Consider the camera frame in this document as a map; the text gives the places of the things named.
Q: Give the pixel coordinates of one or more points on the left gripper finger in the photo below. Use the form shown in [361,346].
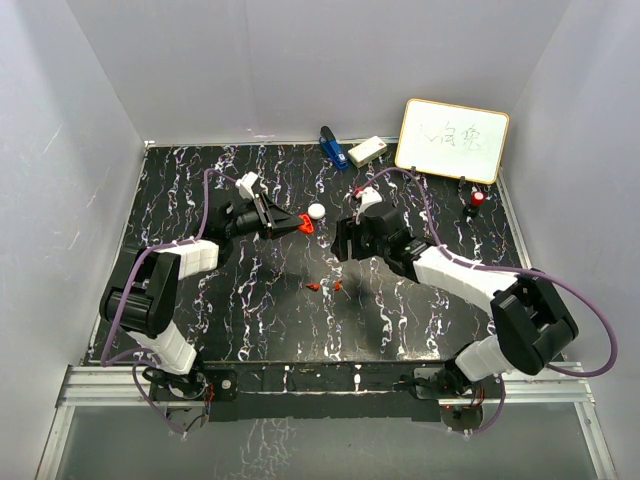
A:
[281,228]
[274,214]

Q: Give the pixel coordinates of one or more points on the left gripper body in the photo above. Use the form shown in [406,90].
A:
[258,219]

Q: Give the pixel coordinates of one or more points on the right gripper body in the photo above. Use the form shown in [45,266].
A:
[362,243]

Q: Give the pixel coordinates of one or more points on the red earbud charging case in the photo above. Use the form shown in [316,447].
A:
[306,226]

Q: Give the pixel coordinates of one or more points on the white earbud charging case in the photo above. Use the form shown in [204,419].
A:
[316,211]

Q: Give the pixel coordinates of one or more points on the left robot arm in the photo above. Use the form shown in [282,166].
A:
[141,292]

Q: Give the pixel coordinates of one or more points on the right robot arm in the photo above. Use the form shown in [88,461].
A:
[532,323]

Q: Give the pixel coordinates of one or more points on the white cardboard box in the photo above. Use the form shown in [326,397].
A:
[367,151]

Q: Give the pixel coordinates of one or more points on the blue stapler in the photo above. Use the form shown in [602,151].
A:
[331,147]

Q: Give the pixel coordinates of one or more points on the red stamp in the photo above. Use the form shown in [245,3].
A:
[476,200]

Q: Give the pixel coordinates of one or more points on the small whiteboard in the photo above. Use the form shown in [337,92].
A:
[452,141]

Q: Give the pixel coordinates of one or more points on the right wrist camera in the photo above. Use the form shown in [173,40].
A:
[365,198]

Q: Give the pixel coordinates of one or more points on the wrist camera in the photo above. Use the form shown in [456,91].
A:
[365,198]
[245,185]

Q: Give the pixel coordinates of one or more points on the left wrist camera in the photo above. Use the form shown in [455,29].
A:
[245,185]

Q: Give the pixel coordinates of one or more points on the aluminium frame rail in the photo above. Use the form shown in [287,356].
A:
[287,425]

